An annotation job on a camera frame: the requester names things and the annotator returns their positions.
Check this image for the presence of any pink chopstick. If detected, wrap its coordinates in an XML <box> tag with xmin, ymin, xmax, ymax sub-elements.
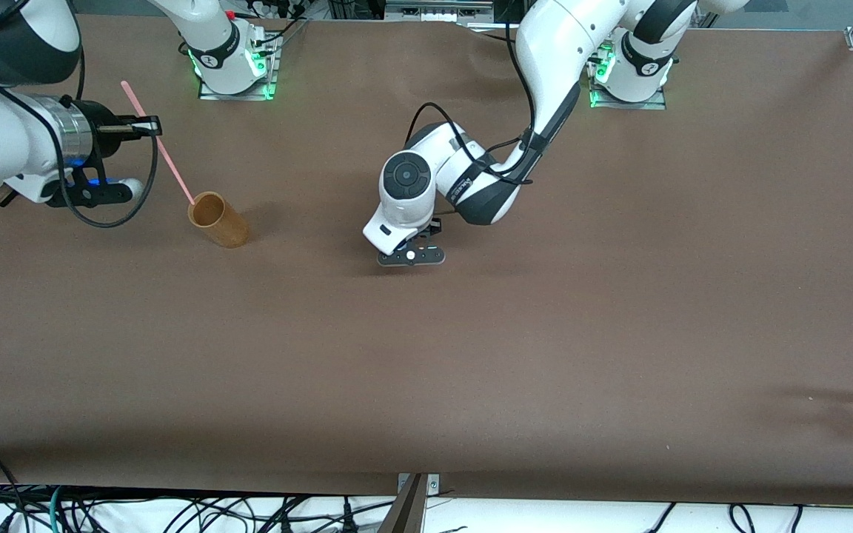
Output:
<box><xmin>121</xmin><ymin>80</ymin><xmax>196</xmax><ymax>206</ymax></box>

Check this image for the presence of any wooden cylinder cup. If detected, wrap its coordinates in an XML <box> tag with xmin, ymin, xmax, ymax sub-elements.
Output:
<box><xmin>187</xmin><ymin>191</ymin><xmax>250</xmax><ymax>249</ymax></box>

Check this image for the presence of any white power strip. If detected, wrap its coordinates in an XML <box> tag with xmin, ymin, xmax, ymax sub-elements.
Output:
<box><xmin>249</xmin><ymin>0</ymin><xmax>303</xmax><ymax>19</ymax></box>

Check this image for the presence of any grey background device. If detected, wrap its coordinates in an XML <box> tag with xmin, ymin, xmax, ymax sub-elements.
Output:
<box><xmin>384</xmin><ymin>0</ymin><xmax>495</xmax><ymax>23</ymax></box>

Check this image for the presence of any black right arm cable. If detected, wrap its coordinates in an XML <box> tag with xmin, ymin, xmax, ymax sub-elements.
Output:
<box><xmin>56</xmin><ymin>44</ymin><xmax>160</xmax><ymax>229</ymax></box>

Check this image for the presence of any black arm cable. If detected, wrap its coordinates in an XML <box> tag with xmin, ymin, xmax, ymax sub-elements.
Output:
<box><xmin>56</xmin><ymin>44</ymin><xmax>160</xmax><ymax>229</ymax></box>
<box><xmin>406</xmin><ymin>21</ymin><xmax>546</xmax><ymax>186</ymax></box>

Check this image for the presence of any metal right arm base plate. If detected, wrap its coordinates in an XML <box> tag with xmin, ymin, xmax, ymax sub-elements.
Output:
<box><xmin>198</xmin><ymin>30</ymin><xmax>280</xmax><ymax>101</ymax></box>

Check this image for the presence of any black base cable bundle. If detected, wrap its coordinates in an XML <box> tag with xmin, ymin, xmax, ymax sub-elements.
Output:
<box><xmin>249</xmin><ymin>7</ymin><xmax>310</xmax><ymax>47</ymax></box>

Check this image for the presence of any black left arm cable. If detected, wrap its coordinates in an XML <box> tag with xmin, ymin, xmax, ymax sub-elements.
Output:
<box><xmin>406</xmin><ymin>21</ymin><xmax>546</xmax><ymax>186</ymax></box>

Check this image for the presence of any dark aluminium frame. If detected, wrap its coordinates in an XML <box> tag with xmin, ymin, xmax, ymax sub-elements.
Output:
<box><xmin>327</xmin><ymin>0</ymin><xmax>387</xmax><ymax>21</ymax></box>

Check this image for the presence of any silver table edge bracket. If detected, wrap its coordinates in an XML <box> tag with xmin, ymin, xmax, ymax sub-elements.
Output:
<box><xmin>397</xmin><ymin>473</ymin><xmax>441</xmax><ymax>495</ymax></box>

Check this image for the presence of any grey slanted post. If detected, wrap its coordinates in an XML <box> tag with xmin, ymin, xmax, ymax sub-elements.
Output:
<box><xmin>378</xmin><ymin>474</ymin><xmax>427</xmax><ymax>533</ymax></box>

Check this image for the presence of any black floor cable tangle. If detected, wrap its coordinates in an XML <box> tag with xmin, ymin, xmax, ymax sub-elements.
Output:
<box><xmin>64</xmin><ymin>490</ymin><xmax>398</xmax><ymax>533</ymax></box>

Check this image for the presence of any green floor cable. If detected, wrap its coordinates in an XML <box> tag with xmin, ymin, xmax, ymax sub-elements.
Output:
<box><xmin>47</xmin><ymin>485</ymin><xmax>66</xmax><ymax>533</ymax></box>

